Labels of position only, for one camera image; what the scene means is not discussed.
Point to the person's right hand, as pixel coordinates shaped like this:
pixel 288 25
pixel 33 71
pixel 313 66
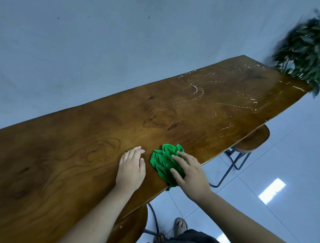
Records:
pixel 196 182

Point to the person's left hand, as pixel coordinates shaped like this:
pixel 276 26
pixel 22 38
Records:
pixel 131 171

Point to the green cloth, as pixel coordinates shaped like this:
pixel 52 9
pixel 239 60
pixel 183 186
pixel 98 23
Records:
pixel 162 161

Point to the person's left forearm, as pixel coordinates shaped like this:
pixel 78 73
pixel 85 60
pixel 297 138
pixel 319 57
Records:
pixel 97 217

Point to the person's right forearm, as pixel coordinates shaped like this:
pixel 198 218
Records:
pixel 237 222

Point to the person's left foot in sandal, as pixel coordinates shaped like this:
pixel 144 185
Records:
pixel 159 239

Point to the dark grey shorts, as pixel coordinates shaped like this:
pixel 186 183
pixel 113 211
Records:
pixel 190 237

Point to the wooden stool black metal legs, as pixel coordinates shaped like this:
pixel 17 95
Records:
pixel 130 226
pixel 252 140

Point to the brown wooden table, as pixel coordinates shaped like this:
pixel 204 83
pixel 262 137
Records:
pixel 125 112

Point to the green leafy plant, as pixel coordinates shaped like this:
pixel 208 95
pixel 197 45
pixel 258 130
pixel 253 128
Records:
pixel 302 50

